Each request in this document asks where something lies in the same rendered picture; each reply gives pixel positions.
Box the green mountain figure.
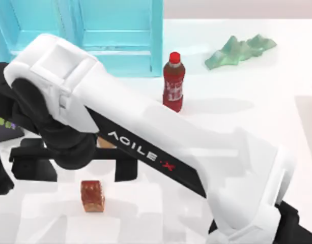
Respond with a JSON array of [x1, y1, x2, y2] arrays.
[[204, 34, 277, 70]]

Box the dark purple book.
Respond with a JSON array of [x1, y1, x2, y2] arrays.
[[0, 114, 25, 142]]

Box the brown bread block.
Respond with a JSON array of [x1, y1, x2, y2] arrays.
[[80, 179, 106, 212]]

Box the red bottle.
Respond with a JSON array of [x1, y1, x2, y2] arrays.
[[162, 51, 185, 112]]

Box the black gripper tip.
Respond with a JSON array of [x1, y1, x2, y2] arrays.
[[0, 133, 15, 195]]

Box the light blue rack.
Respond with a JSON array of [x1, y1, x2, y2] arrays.
[[0, 0, 163, 78]]

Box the orange brown item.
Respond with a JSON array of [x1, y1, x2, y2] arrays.
[[96, 135, 116, 149]]

